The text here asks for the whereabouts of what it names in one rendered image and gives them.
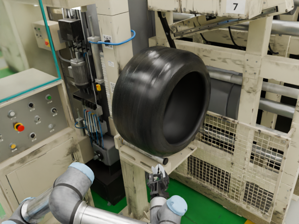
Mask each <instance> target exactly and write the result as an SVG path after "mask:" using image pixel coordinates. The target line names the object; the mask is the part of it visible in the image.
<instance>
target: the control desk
mask: <svg viewBox="0 0 299 224"><path fill-rule="evenodd" d="M75 162H79V163H82V164H84V162H83V158H82V154H81V150H80V146H79V142H78V138H77V134H76V130H75V125H74V121H73V117H72V113H71V109H70V105H69V101H68V97H67V93H66V89H65V85H64V81H63V80H61V79H60V80H57V81H55V82H52V83H49V84H47V85H45V86H42V87H40V88H37V89H34V90H32V91H29V92H27V93H24V94H22V95H19V96H16V97H14V98H11V99H9V100H6V101H4V102H1V103H0V203H1V205H2V207H3V209H4V211H5V213H6V215H7V217H8V218H10V216H11V215H12V214H13V213H14V212H15V210H16V209H17V208H18V206H19V205H20V203H21V202H22V201H23V200H24V199H26V198H28V197H32V198H33V197H35V198H37V197H38V196H39V195H41V194H42V193H44V192H45V191H46V190H48V189H49V188H50V187H52V186H53V183H54V181H55V180H56V178H58V177H59V176H60V175H62V174H63V173H64V172H65V171H66V170H67V169H68V166H70V164H72V163H75ZM83 201H85V202H86V204H87V205H89V206H92V207H95V206H94V202H93V198H92V194H91V190H90V188H89V190H88V191H87V193H86V195H85V197H84V199H83ZM37 224H62V223H60V222H59V221H58V220H57V219H56V218H55V217H54V216H53V214H52V213H51V211H50V212H48V213H47V214H46V215H45V217H44V219H43V220H42V221H41V222H39V223H37Z"/></svg>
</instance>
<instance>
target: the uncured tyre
mask: <svg viewBox="0 0 299 224"><path fill-rule="evenodd" d="M210 95H211V81H210V75H209V72H208V70H207V68H206V66H205V64H204V62H203V60H202V59H201V58H200V57H199V56H198V55H196V54H194V53H192V52H190V51H186V50H181V49H176V48H170V47H165V46H152V47H148V48H145V49H143V50H141V51H140V52H138V53H137V54H136V55H134V56H133V57H132V58H131V59H130V60H129V62H128V63H127V64H126V66H125V67H124V68H123V70H122V72H121V73H120V75H119V77H118V80H117V82H116V84H115V88H114V91H113V98H112V117H113V123H114V126H115V128H116V130H117V132H118V133H119V135H120V136H121V137H122V138H123V139H124V140H125V141H126V142H128V143H130V144H131V145H133V146H135V147H137V148H139V149H141V150H143V151H145V152H147V153H149V154H151V155H153V156H158V157H167V156H171V155H173V154H175V153H177V152H180V151H181V150H183V149H184V148H185V147H186V146H188V145H189V143H190V142H191V141H192V140H193V139H194V137H195V136H196V135H197V133H198V131H199V129H200V128H201V126H202V123H203V121H204V119H205V117H206V113H207V110H208V107H209V102H210Z"/></svg>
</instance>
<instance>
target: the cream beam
mask: <svg viewBox="0 0 299 224"><path fill-rule="evenodd" d="M262 6H263V0H246V3H245V12H244V14H236V13H226V0H148V10H152V11H161V12H175V13H185V14H195V15H205V16H219V17H229V18H238V19H250V18H252V17H255V16H257V15H259V14H261V12H262Z"/></svg>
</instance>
